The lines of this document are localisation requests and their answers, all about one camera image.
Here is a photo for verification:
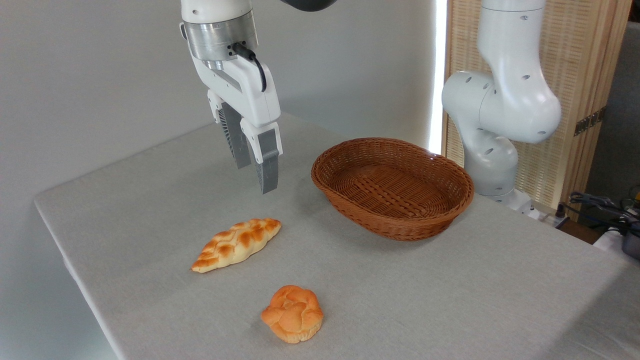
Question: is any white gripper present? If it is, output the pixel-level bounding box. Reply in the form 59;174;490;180
192;50;284;195

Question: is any long braided bread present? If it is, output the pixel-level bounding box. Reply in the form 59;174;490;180
191;217;283;274

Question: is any brown wicker basket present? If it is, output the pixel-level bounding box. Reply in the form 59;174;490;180
310;137;475;242

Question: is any round knotted bread bun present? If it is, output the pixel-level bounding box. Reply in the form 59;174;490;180
260;284;325;345

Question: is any grey tablecloth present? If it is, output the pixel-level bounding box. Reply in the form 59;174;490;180
33;112;640;360

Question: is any black metal screen hinge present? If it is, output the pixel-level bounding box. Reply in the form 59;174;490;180
573;106;607;137

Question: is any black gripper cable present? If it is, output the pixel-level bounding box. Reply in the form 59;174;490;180
232;42;268;94

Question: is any black cable bundle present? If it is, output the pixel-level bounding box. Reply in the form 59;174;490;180
556;191;640;237

